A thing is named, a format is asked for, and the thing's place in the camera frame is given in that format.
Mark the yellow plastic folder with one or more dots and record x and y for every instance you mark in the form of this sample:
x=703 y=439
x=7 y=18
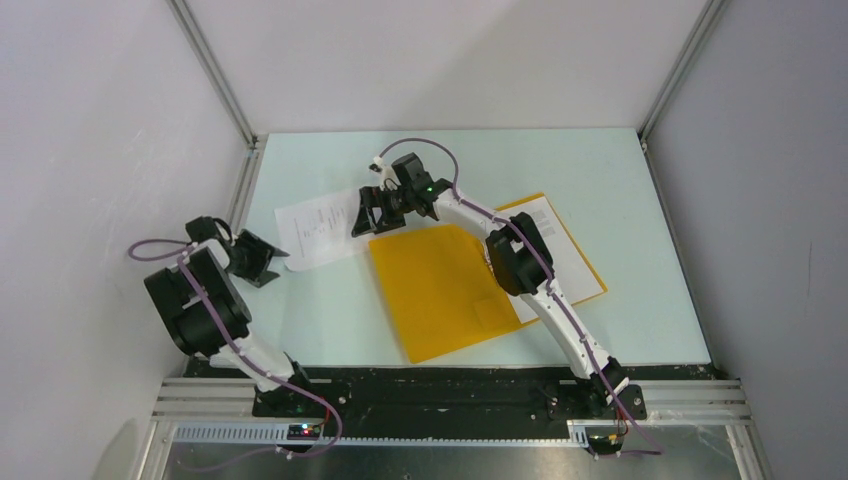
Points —
x=441 y=292

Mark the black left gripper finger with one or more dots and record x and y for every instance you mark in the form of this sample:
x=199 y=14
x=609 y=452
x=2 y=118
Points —
x=262 y=277
x=270 y=251

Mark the aluminium frame rail left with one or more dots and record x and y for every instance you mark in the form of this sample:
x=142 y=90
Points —
x=198 y=42

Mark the front aluminium rail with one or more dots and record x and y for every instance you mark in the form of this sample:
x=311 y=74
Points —
x=220 y=411

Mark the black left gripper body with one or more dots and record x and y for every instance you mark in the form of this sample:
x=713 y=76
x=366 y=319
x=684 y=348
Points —
x=250 y=260

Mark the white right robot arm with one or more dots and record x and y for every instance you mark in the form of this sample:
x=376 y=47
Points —
x=519 y=257

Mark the controller board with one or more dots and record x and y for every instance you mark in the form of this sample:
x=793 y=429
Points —
x=304 y=432
x=605 y=445

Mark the aluminium frame rail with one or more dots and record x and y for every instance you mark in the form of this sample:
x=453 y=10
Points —
x=697 y=39
x=198 y=42

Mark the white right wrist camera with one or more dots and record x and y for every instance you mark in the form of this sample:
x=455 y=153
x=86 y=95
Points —
x=377 y=165

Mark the aluminium frame rail right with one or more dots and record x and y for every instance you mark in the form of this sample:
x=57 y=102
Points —
x=697 y=39

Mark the white printed paper sheets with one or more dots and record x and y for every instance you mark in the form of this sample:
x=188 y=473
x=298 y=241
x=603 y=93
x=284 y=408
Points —
x=574 y=272

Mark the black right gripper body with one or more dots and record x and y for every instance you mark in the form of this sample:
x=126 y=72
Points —
x=394 y=206

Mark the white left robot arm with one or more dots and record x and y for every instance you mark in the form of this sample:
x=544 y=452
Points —
x=204 y=313

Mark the right controller board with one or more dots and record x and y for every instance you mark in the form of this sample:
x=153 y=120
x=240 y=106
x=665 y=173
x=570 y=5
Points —
x=605 y=445

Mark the left controller board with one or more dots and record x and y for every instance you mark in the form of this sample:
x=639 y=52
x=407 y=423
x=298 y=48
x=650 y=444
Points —
x=304 y=432

